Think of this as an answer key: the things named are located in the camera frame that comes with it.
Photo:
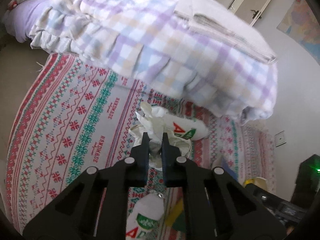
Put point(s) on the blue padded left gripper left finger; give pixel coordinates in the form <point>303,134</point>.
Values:
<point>139,168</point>

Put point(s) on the patterned red green bedsheet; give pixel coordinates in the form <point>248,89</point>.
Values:
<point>76,115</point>

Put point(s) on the folded white towel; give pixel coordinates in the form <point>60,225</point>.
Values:
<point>210,18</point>

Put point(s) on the torn blue cookie box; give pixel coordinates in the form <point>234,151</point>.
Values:
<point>222,171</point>

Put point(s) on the Hello Kitty plush toy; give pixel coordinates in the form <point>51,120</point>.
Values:
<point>14,3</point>

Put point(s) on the yellow green scrub sponge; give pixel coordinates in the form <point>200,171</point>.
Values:
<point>176,217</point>

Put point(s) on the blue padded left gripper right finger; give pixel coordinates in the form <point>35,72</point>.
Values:
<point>173,164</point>

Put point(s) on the plaid folded quilt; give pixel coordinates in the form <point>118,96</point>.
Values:
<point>146,40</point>

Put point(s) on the colourful wall map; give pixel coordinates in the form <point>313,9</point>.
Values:
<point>301,25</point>

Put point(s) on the white red-label AD bottle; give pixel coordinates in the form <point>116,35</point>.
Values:
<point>193,129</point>

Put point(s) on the lavender bed mattress sheet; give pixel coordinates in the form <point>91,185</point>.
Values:
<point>19,21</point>

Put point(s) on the white green-label yogurt bottle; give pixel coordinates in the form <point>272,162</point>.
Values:
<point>145,215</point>

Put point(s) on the white tissue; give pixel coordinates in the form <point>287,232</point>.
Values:
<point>153,123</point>

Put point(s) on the wall power socket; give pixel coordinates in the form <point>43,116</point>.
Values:
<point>279,139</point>

